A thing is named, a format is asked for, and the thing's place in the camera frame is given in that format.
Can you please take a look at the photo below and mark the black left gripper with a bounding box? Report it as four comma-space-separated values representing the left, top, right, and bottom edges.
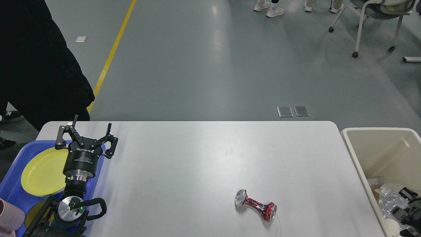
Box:
55, 114, 118, 180

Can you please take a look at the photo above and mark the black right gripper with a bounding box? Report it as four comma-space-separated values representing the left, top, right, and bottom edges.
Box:
391, 187, 421, 237

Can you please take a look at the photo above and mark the aluminium foil tray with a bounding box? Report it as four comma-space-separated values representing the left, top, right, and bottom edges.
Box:
378, 183, 420, 222

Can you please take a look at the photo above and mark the yellow plastic plate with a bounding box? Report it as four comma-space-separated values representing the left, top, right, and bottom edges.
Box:
21, 147, 68, 192

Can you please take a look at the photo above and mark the pink mug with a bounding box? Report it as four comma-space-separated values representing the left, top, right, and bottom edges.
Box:
0, 199, 25, 237

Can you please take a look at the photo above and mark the red snack wrapper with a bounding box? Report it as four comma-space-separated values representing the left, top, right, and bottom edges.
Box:
234, 189, 277, 222

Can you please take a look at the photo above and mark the white paper cup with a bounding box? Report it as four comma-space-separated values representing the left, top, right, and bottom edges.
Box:
384, 219, 406, 237

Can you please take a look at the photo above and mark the foil sheet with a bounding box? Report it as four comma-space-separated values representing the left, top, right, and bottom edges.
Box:
367, 175, 385, 190

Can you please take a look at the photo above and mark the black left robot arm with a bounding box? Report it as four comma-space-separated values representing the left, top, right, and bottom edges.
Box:
23, 115, 118, 237

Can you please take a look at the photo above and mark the beige plastic bin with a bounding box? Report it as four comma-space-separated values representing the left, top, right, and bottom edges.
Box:
341, 127, 421, 237

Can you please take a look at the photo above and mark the blue plastic tray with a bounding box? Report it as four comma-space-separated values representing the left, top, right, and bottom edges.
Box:
0, 141, 104, 237

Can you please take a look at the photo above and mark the person in black coat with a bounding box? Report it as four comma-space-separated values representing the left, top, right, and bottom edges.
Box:
1, 0, 95, 131

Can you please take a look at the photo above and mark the white floor label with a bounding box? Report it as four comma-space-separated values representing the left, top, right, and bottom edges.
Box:
75, 36, 88, 42

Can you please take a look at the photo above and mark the right floor metal plate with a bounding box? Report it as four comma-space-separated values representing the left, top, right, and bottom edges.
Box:
294, 106, 311, 117

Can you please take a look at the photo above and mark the floor metal plate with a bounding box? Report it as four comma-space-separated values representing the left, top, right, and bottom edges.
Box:
294, 106, 311, 117
277, 106, 294, 118

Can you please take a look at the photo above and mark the metal bar on floor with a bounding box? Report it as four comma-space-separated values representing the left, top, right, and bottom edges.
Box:
403, 56, 421, 63

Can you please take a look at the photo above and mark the left floor metal plate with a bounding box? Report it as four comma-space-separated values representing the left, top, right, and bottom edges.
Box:
277, 106, 294, 118

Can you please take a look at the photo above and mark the white rolling chair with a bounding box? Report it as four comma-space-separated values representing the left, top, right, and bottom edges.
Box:
328, 0, 416, 58

